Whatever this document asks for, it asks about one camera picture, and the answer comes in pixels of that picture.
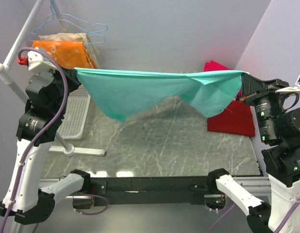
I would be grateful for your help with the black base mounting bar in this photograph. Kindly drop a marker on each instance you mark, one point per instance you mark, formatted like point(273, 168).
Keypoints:
point(153, 190)

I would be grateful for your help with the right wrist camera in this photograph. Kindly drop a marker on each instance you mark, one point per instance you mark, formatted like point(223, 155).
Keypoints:
point(293, 89)

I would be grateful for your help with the teal t shirt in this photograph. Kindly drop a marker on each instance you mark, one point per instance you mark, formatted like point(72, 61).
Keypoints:
point(121, 93)

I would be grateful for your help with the dark red folded t shirt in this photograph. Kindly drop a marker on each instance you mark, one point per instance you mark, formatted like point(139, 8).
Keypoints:
point(236, 119)

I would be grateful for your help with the white plastic laundry basket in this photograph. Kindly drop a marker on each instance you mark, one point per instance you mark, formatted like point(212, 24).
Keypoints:
point(75, 115)

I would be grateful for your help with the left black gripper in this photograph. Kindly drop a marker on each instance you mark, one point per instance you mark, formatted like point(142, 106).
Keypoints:
point(72, 78)

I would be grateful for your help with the aluminium rail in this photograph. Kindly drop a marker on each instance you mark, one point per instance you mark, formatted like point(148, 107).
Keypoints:
point(257, 186)

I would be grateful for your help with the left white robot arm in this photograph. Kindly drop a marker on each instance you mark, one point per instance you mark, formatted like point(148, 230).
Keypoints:
point(44, 112)

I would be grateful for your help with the beige hanging cloth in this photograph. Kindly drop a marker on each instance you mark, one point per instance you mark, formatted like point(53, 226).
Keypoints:
point(76, 37)

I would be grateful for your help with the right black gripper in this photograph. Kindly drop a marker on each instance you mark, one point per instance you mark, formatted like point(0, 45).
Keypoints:
point(251, 87)

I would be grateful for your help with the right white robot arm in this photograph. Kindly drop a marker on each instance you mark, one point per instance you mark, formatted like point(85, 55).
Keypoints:
point(279, 128)

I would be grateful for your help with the orange patterned cloth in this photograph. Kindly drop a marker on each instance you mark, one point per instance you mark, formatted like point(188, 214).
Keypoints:
point(68, 54)

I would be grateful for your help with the white clothes rack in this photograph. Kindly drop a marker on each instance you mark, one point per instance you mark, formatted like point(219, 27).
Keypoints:
point(64, 148)

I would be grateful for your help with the pink folded t shirt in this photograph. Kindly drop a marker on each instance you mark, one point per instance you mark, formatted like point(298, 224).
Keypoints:
point(214, 66)

